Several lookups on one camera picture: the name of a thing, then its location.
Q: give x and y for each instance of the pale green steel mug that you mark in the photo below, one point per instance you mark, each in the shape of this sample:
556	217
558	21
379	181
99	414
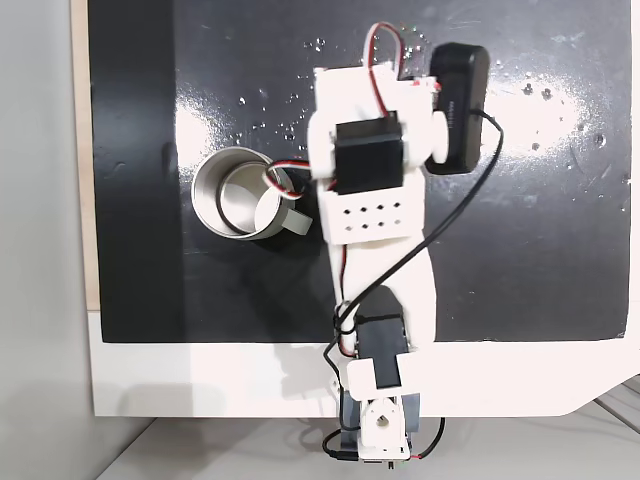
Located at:
205	200

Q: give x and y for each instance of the black table mat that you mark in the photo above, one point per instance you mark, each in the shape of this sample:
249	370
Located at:
130	150

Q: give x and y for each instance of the black oval camera box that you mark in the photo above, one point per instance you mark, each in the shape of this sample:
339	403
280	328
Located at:
460	100

